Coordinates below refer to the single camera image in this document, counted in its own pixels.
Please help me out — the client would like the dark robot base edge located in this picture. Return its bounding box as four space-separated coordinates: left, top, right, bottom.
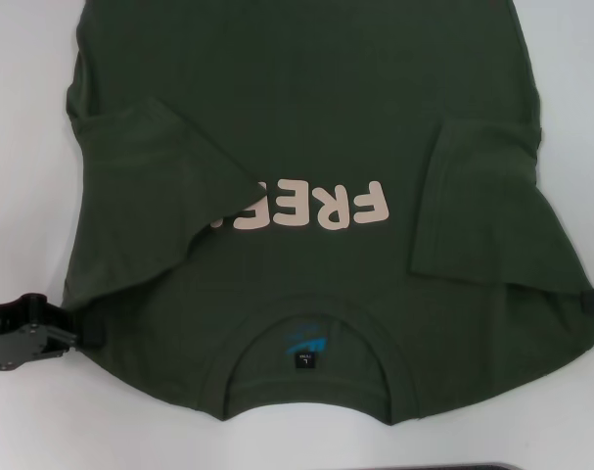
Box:
413 461 594 470

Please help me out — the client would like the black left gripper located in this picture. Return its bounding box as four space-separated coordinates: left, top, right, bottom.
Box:
0 292 106 374

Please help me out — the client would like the dark green FREE t-shirt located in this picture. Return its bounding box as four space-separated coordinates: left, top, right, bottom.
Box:
63 0 594 439

